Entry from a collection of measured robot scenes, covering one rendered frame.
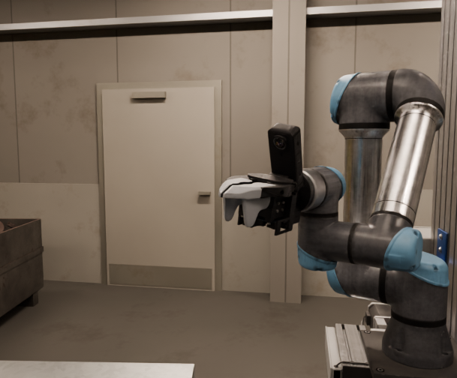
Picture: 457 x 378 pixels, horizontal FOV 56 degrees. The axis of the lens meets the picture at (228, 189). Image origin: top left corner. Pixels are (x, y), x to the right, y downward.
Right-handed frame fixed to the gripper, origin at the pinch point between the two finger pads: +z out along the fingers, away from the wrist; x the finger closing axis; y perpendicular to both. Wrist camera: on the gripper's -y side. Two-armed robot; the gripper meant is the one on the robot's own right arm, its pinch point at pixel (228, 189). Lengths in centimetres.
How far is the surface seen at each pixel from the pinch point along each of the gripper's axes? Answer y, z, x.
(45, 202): 113, -221, 398
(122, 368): 45, -10, 29
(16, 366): 47, 2, 48
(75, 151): 52, -239, 372
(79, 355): 176, -133, 206
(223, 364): 163, -183, 115
